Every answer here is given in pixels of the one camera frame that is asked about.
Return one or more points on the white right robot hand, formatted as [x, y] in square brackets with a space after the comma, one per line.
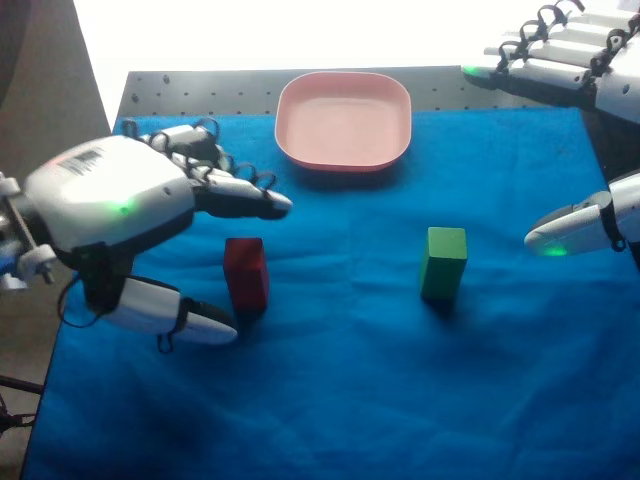
[615, 85]

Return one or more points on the green wooden block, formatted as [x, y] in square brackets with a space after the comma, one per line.
[442, 265]

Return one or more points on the red block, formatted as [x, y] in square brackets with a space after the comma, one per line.
[246, 275]

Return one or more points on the pink plate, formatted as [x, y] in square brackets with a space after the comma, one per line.
[342, 125]

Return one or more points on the blue cloth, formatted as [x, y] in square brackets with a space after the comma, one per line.
[325, 375]

